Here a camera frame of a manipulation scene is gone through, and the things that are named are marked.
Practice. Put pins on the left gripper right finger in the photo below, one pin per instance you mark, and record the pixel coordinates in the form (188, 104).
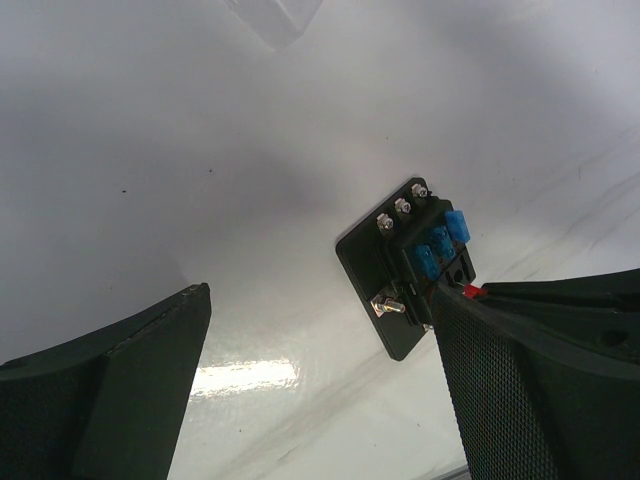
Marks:
(529, 402)

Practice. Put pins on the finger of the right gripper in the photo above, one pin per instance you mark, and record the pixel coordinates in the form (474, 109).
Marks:
(600, 312)

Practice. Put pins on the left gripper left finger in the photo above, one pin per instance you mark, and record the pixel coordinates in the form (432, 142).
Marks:
(109, 404)

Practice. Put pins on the red fuse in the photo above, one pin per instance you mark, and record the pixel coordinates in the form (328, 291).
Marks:
(474, 292)

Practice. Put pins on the blue fuse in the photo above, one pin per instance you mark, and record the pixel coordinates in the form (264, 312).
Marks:
(457, 226)
(442, 243)
(427, 261)

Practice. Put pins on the black fuse box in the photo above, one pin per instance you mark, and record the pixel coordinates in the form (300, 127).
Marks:
(376, 255)

